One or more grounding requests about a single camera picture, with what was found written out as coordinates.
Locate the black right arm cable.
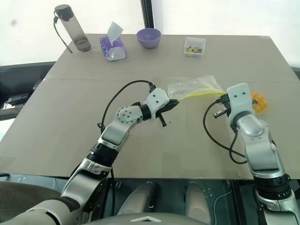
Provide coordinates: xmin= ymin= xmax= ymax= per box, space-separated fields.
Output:
xmin=202 ymin=94 xmax=249 ymax=164

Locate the black side desk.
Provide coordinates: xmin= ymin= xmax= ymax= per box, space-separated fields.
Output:
xmin=0 ymin=61 xmax=57 ymax=121

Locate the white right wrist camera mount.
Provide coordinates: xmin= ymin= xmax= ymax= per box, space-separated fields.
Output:
xmin=225 ymin=82 xmax=256 ymax=118

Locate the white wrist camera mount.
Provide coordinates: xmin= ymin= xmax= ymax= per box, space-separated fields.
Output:
xmin=143 ymin=87 xmax=170 ymax=118
xmin=225 ymin=82 xmax=256 ymax=118

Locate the grey water bottle with strap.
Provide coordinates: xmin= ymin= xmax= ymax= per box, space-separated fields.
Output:
xmin=53 ymin=4 xmax=92 ymax=54

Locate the clear plastic zip bag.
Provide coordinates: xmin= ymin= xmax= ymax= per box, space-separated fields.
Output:
xmin=166 ymin=75 xmax=227 ymax=103

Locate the clear box of coloured pieces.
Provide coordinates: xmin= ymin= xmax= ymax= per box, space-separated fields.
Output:
xmin=183 ymin=36 xmax=207 ymax=58

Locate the black device with cable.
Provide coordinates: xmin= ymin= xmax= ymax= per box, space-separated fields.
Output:
xmin=4 ymin=93 xmax=30 ymax=110

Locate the orange snack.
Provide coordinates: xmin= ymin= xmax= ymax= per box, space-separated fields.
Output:
xmin=250 ymin=91 xmax=269 ymax=116

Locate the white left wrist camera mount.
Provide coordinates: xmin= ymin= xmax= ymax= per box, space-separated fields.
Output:
xmin=143 ymin=87 xmax=170 ymax=118

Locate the purple tissue pack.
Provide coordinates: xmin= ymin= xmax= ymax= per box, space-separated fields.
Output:
xmin=99 ymin=21 xmax=128 ymax=62

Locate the grey rounded robot leg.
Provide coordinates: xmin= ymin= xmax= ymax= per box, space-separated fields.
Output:
xmin=116 ymin=180 xmax=160 ymax=220
xmin=184 ymin=181 xmax=212 ymax=225

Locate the grey robot torso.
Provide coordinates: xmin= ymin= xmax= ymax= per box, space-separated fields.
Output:
xmin=88 ymin=211 xmax=213 ymax=225

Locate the black vertical post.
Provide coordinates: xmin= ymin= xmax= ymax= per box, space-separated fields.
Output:
xmin=140 ymin=0 xmax=156 ymax=30

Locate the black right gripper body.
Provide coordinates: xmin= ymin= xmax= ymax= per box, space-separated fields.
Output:
xmin=219 ymin=93 xmax=232 ymax=116

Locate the purple bowl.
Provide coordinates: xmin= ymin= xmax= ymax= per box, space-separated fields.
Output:
xmin=136 ymin=28 xmax=162 ymax=49

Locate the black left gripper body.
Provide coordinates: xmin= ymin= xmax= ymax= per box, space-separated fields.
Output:
xmin=157 ymin=99 xmax=174 ymax=115

